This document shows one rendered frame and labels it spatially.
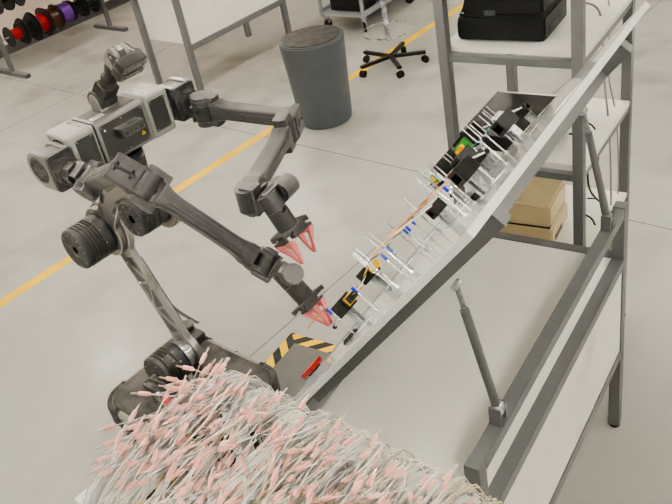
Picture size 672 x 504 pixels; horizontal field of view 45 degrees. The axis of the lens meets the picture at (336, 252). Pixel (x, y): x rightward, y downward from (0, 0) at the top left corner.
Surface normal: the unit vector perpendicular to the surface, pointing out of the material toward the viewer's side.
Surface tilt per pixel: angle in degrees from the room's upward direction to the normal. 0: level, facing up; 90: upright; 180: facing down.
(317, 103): 94
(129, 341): 0
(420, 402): 0
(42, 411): 0
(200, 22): 90
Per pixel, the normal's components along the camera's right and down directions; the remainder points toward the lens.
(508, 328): -0.17, -0.82
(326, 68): 0.39, 0.51
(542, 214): -0.47, 0.56
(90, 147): 0.76, 0.25
